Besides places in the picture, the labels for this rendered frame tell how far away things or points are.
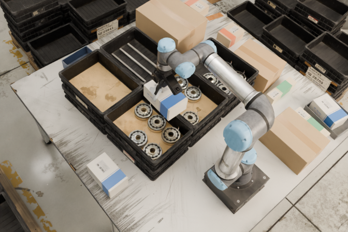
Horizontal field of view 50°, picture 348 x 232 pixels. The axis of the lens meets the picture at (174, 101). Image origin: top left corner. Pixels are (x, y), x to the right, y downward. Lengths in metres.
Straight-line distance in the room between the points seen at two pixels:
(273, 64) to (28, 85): 1.56
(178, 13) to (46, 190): 1.58
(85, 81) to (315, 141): 1.37
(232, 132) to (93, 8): 2.12
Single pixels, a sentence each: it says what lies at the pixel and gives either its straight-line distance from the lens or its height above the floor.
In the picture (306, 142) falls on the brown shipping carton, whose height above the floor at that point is 0.86.
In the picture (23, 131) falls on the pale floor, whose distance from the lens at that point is 3.18.
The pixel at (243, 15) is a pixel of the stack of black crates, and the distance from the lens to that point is 3.70.
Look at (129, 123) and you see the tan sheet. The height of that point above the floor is 0.83.
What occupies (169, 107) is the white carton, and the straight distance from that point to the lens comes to 1.79.
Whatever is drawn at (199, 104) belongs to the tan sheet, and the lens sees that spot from 2.21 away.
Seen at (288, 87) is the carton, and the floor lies 0.76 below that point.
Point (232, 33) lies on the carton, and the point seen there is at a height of 0.77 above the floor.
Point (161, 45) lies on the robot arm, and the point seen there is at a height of 1.47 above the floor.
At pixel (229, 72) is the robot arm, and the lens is 1.58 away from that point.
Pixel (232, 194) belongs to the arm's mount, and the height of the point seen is 0.80.
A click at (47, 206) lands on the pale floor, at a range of 2.85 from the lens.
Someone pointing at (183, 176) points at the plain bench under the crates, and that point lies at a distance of 2.11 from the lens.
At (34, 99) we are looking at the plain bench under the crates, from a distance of 2.44.
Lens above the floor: 2.61
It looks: 54 degrees down
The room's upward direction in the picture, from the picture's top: 8 degrees clockwise
